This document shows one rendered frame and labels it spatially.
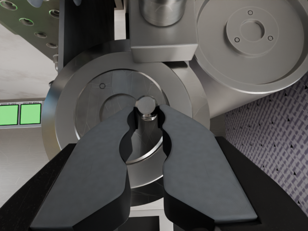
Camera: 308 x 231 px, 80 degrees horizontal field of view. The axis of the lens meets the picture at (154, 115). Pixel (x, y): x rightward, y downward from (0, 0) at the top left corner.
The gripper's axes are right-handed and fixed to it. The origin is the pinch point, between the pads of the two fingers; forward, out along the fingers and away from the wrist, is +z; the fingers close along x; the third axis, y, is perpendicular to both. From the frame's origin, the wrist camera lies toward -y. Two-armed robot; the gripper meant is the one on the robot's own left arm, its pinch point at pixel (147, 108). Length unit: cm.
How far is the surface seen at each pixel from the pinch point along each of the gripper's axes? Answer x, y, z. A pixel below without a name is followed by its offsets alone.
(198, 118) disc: 4.3, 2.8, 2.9
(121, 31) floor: -33, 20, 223
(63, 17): -8.0, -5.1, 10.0
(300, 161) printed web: 15.5, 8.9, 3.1
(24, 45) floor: -159, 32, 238
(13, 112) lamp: -37, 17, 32
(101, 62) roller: -3.9, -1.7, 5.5
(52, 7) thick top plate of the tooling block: -16.5, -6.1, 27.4
